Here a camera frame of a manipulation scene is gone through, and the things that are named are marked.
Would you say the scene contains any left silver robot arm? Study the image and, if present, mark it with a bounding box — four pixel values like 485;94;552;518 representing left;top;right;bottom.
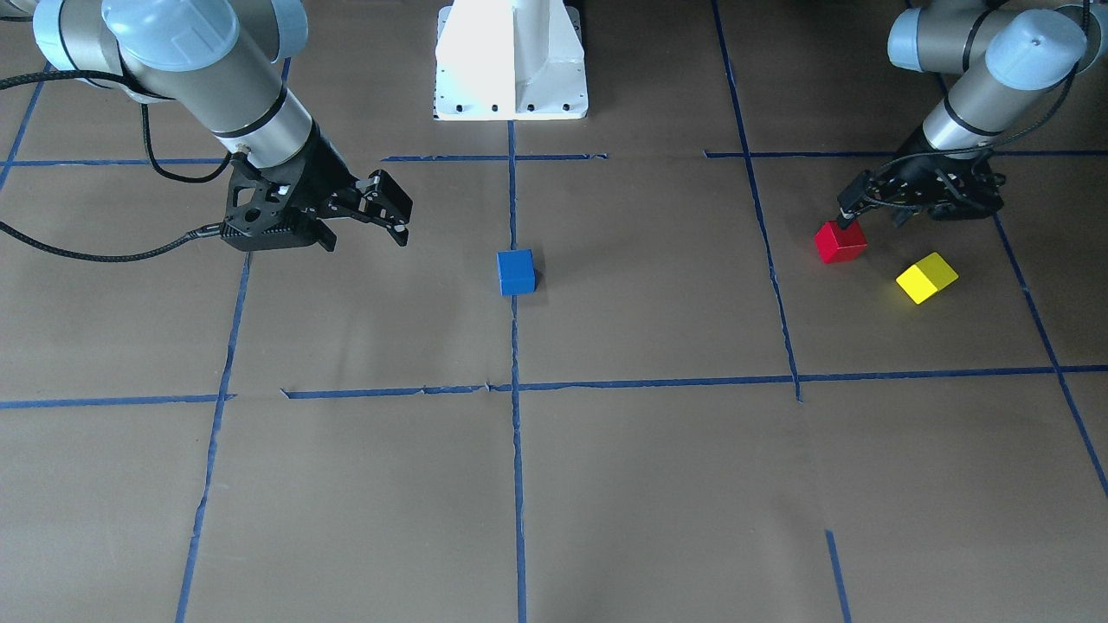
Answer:
837;1;1105;229

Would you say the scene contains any red cube block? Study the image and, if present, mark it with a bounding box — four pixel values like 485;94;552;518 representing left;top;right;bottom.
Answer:
814;219;869;264

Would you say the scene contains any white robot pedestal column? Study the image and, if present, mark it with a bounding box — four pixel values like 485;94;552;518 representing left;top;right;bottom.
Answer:
433;1;589;122

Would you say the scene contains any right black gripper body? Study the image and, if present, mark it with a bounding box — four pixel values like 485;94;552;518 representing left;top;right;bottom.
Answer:
219;125;357;252

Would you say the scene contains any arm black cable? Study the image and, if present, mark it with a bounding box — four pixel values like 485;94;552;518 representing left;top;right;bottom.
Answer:
900;0;1096;161
0;71;248;262

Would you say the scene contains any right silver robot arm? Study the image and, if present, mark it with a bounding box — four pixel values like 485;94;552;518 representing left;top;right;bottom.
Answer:
3;1;413;261

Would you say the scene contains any blue cube block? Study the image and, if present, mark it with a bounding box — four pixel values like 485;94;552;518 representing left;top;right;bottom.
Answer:
496;249;538;297

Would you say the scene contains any yellow cube block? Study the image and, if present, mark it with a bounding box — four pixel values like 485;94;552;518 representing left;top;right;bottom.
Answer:
897;252;960;305

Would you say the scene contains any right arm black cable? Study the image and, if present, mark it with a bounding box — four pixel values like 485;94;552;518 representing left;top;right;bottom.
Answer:
0;71;248;262

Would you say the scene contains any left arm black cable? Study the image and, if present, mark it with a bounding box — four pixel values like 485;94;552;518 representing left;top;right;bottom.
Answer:
900;0;1096;161

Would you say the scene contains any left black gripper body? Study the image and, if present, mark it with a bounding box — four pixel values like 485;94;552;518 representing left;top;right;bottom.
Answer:
874;149;1006;222

